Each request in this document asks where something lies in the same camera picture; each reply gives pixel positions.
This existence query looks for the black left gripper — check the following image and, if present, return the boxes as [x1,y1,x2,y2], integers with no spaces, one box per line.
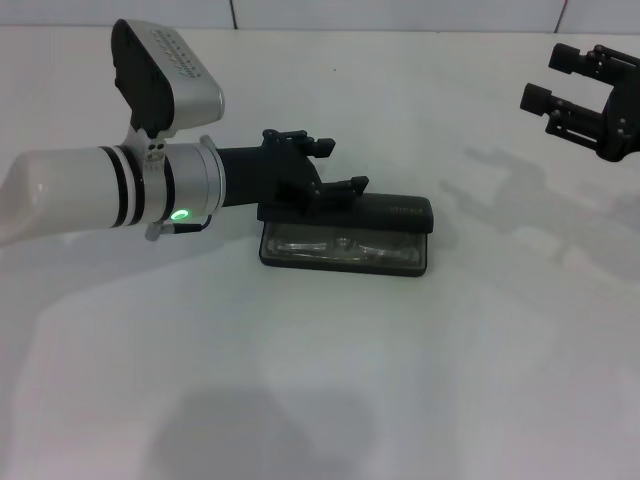
[214,127,371,224]

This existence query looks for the black glasses case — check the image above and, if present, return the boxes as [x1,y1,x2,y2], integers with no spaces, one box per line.
[257,192,435,279]

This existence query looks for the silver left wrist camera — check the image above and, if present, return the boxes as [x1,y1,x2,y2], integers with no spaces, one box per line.
[110,18,226,139]

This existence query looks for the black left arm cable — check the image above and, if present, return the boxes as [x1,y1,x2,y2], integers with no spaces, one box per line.
[144,215,211,243]

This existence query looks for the clear transparent glasses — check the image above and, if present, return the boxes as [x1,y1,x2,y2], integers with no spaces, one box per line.
[264,234,419,264]

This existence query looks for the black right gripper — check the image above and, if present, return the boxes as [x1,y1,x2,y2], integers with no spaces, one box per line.
[519,42,640,165]

